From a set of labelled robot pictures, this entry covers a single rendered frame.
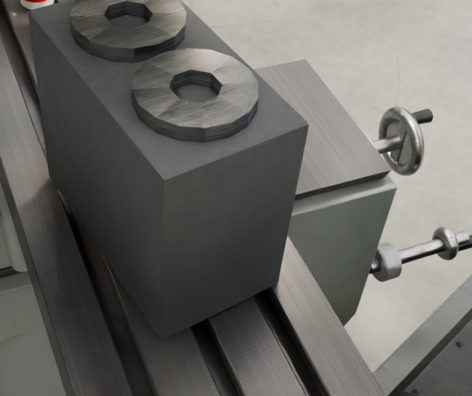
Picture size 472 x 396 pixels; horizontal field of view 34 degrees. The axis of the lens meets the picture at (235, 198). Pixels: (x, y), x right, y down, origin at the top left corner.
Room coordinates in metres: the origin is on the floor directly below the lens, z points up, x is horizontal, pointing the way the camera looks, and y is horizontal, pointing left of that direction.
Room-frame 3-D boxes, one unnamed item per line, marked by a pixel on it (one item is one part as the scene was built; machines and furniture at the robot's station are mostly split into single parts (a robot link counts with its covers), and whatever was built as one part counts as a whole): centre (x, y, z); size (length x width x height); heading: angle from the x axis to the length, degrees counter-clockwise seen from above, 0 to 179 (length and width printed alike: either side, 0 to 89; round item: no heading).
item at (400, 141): (0.97, -0.23, 0.65); 0.16 x 0.12 x 0.12; 118
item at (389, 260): (0.86, -0.32, 0.53); 0.22 x 0.06 x 0.06; 118
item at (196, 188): (0.47, 0.07, 1.05); 0.22 x 0.12 x 0.20; 38
